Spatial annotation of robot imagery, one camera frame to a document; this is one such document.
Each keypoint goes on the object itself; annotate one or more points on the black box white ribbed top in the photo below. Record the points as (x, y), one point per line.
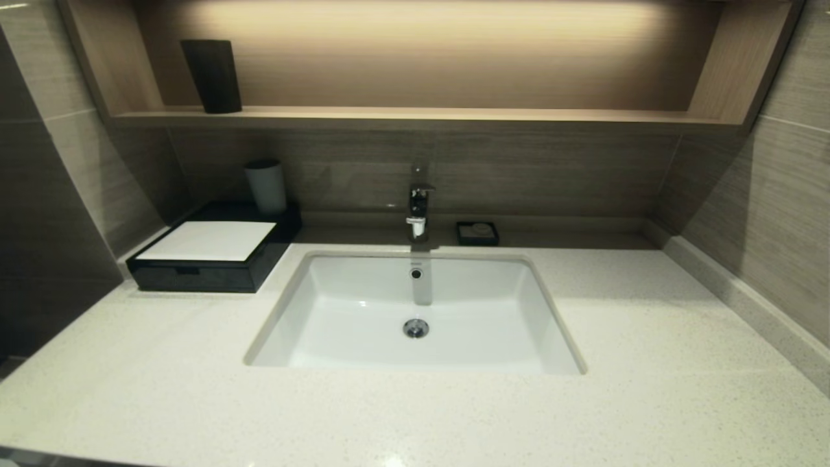
(207, 240)

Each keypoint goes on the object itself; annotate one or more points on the black soap dish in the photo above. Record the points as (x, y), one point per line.
(462, 239)

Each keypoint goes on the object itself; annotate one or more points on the wooden wall shelf niche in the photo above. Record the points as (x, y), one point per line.
(421, 117)

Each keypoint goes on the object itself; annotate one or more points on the pale grey cup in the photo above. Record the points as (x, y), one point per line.
(266, 188)

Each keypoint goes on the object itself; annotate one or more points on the round pale soap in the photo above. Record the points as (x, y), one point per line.
(481, 228)

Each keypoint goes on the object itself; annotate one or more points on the white ceramic sink basin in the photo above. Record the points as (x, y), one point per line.
(486, 324)

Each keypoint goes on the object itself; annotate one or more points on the dark tapered cup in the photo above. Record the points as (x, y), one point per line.
(211, 76)

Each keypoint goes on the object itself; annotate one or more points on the chrome drain stopper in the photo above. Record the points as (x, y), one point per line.
(415, 328)

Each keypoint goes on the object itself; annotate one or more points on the chrome faucet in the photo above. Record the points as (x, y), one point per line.
(419, 202)

